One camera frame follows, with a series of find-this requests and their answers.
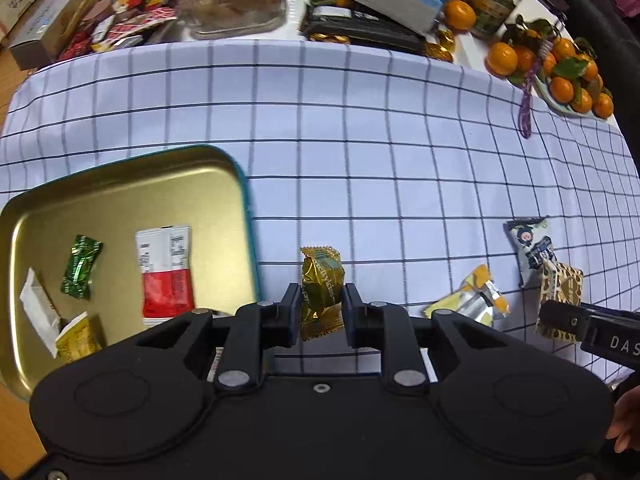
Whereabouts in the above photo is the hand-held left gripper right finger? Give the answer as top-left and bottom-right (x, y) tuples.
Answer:
(341, 282), (513, 395)

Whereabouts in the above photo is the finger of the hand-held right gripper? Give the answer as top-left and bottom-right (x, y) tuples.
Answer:
(537, 301), (591, 343)

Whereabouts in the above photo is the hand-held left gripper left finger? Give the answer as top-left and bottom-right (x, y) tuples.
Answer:
(132, 282), (303, 393)

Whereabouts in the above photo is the gold patterned snack packet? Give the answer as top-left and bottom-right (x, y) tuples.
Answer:
(534, 259), (585, 342)

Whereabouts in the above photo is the gold foil candy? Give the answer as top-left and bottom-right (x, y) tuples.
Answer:
(299, 246), (347, 342)

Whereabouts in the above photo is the white red snack packet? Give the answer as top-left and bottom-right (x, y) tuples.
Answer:
(134, 224), (197, 331)

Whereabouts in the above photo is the gold tin tray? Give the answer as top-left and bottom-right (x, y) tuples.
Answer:
(0, 144), (261, 403)

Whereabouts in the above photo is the green foil candy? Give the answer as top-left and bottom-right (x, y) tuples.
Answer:
(60, 234), (103, 301)

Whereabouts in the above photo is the yellow green snack packet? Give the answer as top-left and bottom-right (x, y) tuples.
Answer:
(54, 311), (103, 363)

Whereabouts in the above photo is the person's right hand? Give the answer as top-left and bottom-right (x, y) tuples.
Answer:
(607, 387), (640, 453)

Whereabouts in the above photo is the white blue snack packet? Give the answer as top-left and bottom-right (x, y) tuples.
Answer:
(505, 216), (556, 288)

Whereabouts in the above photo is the yellow silver snack packet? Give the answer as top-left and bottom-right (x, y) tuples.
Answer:
(422, 264), (512, 328)

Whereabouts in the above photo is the checked tablecloth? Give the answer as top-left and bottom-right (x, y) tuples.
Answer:
(0, 40), (640, 391)

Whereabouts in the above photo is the pale green plate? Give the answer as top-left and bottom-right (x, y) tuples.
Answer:
(532, 72), (613, 121)

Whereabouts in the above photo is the pile of leafy tangerines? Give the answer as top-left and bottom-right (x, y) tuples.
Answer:
(505, 17), (616, 120)

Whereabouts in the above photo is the plain white packet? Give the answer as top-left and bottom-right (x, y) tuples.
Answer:
(19, 267), (63, 358)

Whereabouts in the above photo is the single tangerine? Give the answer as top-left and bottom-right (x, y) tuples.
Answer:
(486, 41), (518, 76)
(444, 0), (477, 32)

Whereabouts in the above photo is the black pouch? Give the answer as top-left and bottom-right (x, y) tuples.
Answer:
(302, 5), (426, 53)

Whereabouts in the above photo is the black leather sofa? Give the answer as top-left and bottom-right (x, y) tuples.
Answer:
(520, 0), (640, 161)

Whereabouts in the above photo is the glass jar with biscuits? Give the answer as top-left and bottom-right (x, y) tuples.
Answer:
(170, 0), (288, 41)

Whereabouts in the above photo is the green label jar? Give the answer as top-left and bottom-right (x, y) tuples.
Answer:
(467, 0), (523, 41)

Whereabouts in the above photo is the heap of red snack packets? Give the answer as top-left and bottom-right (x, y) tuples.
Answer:
(57, 0), (178, 63)

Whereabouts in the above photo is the silver gold box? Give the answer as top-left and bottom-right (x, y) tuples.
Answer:
(7, 0), (83, 71)

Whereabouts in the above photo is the purple lanyard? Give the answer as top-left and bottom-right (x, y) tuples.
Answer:
(517, 40), (551, 139)

